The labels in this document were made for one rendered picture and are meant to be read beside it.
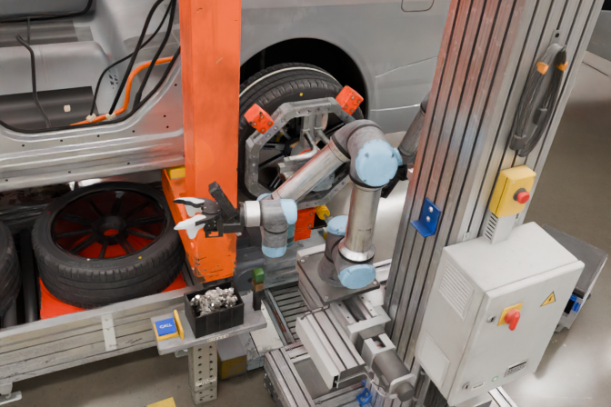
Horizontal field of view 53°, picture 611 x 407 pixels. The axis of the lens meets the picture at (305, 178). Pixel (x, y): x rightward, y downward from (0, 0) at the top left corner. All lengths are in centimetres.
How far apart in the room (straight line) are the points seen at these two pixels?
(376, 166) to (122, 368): 171
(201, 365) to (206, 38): 134
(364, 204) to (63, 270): 142
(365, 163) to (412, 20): 135
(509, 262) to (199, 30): 113
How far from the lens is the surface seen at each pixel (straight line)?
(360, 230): 188
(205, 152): 218
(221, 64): 204
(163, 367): 298
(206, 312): 242
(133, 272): 272
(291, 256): 315
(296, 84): 262
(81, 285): 278
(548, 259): 186
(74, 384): 299
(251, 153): 258
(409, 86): 311
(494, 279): 173
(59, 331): 273
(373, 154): 169
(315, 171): 188
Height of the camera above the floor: 235
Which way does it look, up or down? 35 degrees down
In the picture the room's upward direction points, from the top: 6 degrees clockwise
